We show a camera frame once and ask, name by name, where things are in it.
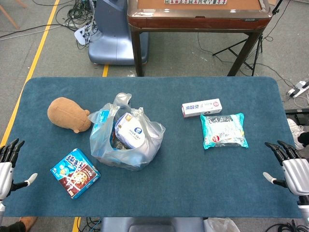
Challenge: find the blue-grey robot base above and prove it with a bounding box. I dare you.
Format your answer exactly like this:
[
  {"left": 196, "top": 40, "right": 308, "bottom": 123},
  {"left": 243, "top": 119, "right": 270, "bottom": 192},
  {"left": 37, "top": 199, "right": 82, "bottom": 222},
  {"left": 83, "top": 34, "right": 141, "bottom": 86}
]
[{"left": 88, "top": 0, "right": 149, "bottom": 66}]

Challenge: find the crumpled clear plastic bag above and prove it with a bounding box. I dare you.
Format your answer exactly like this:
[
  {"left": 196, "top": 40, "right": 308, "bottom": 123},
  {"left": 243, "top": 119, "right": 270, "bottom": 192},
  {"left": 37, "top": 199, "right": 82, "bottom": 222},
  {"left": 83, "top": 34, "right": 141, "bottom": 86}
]
[{"left": 204, "top": 217, "right": 241, "bottom": 232}]

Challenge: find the white sneaker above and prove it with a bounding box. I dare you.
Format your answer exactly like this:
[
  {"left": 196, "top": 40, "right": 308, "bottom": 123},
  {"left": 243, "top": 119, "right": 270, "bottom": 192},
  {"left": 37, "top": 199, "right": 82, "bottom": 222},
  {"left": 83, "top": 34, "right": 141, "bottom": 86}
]
[{"left": 286, "top": 118, "right": 305, "bottom": 151}]

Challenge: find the white grey power strip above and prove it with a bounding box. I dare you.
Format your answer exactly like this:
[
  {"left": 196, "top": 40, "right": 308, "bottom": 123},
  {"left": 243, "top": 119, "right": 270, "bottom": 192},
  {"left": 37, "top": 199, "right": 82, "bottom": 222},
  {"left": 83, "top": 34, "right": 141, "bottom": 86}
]
[{"left": 286, "top": 80, "right": 309, "bottom": 98}]

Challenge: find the row of face-up mahjong tiles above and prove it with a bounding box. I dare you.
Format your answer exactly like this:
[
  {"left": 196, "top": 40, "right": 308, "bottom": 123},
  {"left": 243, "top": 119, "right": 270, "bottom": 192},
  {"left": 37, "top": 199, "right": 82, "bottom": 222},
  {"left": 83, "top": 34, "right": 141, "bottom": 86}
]
[{"left": 164, "top": 0, "right": 228, "bottom": 5}]

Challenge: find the black tripod stand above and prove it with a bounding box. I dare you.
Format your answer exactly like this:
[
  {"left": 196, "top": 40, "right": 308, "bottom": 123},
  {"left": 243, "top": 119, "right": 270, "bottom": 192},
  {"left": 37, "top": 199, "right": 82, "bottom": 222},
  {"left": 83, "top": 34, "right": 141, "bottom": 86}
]
[{"left": 212, "top": 0, "right": 284, "bottom": 77}]

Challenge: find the white power strip with plugs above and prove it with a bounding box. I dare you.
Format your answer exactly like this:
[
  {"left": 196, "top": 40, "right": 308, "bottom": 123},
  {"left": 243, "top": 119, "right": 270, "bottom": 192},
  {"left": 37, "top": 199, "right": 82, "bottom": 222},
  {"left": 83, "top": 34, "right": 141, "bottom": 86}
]
[{"left": 73, "top": 23, "right": 94, "bottom": 45}]

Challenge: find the grey robot torso base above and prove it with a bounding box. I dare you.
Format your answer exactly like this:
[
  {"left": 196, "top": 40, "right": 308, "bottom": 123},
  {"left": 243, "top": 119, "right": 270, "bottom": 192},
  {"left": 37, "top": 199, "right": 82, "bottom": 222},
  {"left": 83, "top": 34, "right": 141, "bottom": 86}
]
[{"left": 100, "top": 217, "right": 205, "bottom": 232}]

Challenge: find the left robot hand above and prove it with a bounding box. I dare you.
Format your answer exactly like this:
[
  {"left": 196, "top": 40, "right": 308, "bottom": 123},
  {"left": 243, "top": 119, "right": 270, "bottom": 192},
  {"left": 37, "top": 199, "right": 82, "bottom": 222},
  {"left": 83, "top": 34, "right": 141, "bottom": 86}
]
[{"left": 0, "top": 138, "right": 38, "bottom": 201}]

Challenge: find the blue cookie box in bag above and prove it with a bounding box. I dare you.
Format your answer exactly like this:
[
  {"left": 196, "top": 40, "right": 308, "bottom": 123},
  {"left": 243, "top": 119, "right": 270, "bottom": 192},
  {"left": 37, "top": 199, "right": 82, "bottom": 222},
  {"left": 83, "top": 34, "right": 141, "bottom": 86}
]
[{"left": 92, "top": 110, "right": 111, "bottom": 132}]

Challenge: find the blue chocolate chip cookie box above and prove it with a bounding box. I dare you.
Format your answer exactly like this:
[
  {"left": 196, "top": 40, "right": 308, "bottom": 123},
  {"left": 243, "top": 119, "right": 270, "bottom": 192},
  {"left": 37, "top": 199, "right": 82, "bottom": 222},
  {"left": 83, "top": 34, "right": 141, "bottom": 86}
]
[{"left": 50, "top": 148, "right": 101, "bottom": 200}]

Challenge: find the white red toothpaste box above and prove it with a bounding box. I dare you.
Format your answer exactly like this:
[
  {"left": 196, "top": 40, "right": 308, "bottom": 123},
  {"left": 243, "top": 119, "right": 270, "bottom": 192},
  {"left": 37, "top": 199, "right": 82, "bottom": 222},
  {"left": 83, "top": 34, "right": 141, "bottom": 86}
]
[{"left": 181, "top": 98, "right": 223, "bottom": 119}]

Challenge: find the brown plush capybara toy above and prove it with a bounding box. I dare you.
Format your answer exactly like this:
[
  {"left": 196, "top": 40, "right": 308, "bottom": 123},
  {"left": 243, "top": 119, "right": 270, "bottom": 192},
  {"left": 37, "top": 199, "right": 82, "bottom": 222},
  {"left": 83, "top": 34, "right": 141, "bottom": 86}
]
[{"left": 47, "top": 97, "right": 92, "bottom": 134}]

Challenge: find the white box with blue logo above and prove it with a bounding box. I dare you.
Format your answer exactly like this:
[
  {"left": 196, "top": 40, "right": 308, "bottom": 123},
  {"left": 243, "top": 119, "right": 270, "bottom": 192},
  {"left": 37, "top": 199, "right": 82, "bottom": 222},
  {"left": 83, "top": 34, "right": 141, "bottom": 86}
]
[{"left": 114, "top": 112, "right": 146, "bottom": 149}]

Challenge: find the brown wooden mahjong table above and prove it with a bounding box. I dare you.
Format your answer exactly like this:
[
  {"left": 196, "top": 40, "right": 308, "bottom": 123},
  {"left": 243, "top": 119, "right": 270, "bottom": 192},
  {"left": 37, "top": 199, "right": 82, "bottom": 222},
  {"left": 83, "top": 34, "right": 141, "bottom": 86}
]
[{"left": 127, "top": 0, "right": 271, "bottom": 77}]

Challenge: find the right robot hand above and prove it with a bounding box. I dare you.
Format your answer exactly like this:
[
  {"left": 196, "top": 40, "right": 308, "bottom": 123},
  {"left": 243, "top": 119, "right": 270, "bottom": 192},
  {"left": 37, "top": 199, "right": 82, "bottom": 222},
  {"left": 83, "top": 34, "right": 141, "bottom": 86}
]
[{"left": 262, "top": 140, "right": 309, "bottom": 197}]

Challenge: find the translucent white plastic bag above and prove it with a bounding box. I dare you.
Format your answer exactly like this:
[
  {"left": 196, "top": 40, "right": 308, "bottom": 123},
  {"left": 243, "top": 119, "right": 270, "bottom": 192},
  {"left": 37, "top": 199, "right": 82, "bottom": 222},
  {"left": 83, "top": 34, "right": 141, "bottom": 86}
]
[{"left": 88, "top": 93, "right": 167, "bottom": 172}]

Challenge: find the teal wet wipes pack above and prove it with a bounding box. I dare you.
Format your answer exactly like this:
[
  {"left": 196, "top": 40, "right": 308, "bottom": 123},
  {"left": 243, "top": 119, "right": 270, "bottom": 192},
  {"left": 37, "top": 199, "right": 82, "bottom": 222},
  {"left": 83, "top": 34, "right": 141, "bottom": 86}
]
[{"left": 200, "top": 112, "right": 249, "bottom": 150}]

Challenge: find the tangle of black cables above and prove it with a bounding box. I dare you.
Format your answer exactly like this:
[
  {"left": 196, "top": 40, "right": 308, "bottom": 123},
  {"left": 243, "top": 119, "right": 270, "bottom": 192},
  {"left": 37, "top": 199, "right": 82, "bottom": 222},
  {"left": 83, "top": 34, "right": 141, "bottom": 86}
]
[{"left": 56, "top": 0, "right": 99, "bottom": 50}]

